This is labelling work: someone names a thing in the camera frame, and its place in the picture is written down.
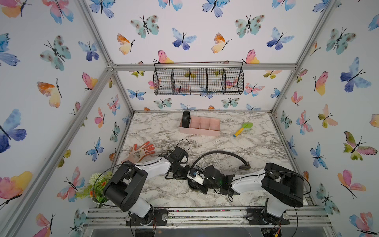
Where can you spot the black wire wall basket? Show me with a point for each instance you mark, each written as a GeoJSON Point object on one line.
{"type": "Point", "coordinates": [204, 78]}

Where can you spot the black belt coil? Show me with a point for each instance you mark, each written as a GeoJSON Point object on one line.
{"type": "Point", "coordinates": [221, 160]}

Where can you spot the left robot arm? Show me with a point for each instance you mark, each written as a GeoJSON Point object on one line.
{"type": "Point", "coordinates": [126, 184]}

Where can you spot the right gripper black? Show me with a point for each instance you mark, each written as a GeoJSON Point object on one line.
{"type": "Point", "coordinates": [197, 186]}

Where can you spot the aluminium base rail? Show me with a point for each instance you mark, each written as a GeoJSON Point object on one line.
{"type": "Point", "coordinates": [206, 217]}

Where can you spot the potted artificial flower plant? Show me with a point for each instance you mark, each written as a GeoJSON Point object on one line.
{"type": "Point", "coordinates": [95, 188]}

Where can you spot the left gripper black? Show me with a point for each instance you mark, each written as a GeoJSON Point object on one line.
{"type": "Point", "coordinates": [187, 169]}

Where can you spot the pink compartment storage tray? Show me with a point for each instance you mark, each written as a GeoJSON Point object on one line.
{"type": "Point", "coordinates": [201, 126]}

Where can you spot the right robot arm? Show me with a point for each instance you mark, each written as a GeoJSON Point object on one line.
{"type": "Point", "coordinates": [286, 189]}

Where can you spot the green yellow toy shovel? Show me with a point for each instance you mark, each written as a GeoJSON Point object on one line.
{"type": "Point", "coordinates": [245, 126]}

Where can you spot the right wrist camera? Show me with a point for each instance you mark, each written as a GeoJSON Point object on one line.
{"type": "Point", "coordinates": [196, 176]}

